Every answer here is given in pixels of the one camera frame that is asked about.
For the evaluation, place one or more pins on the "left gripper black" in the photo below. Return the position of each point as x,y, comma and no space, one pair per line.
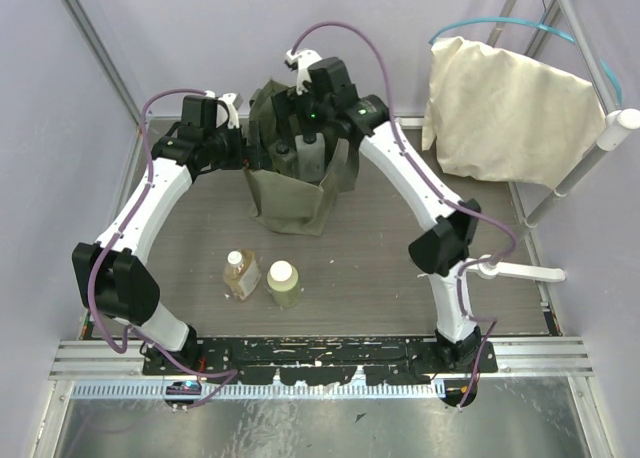
248,154

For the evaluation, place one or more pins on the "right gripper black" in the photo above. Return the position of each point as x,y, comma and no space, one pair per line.
286,105

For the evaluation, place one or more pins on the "clear square bottle black cap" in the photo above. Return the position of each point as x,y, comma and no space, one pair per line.
284,159

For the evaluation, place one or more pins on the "white square bottle black cap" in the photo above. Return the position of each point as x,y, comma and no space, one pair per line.
310,148

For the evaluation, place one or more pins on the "olive green canvas bag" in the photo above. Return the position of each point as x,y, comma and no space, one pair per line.
282,202

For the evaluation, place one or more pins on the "amber bottle white cap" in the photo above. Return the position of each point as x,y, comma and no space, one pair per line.
241,273

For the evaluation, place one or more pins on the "yellow-green round bottle white cap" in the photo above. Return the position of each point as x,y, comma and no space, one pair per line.
284,285

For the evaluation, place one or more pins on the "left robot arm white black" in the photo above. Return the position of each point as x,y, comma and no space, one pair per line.
111,272

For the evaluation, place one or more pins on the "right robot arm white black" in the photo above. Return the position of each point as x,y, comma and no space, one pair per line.
448,223

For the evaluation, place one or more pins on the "cream cloth bag on rack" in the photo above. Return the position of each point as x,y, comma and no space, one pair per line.
495,115

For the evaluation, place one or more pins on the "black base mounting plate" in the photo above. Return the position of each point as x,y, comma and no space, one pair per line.
320,361

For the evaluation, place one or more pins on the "teal plastic hanger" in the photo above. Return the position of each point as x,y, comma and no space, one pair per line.
610,74

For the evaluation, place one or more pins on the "white grey clothes rack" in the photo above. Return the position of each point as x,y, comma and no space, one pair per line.
620,123

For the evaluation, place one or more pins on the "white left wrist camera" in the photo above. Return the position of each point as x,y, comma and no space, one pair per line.
229,103

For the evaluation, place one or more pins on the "aluminium frame rail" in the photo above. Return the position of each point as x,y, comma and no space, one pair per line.
93,370

